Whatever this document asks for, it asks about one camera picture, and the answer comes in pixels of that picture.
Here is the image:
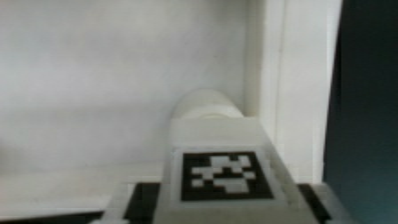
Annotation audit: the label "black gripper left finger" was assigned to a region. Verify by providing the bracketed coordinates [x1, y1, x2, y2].
[100, 182, 166, 224]

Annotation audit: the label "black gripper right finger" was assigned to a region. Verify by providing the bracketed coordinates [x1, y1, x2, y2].
[295, 183, 358, 224]

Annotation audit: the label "white square tabletop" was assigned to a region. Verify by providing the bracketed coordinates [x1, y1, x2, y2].
[0, 0, 343, 220]

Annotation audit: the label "white table leg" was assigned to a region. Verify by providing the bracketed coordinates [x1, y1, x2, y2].
[153, 89, 319, 224]

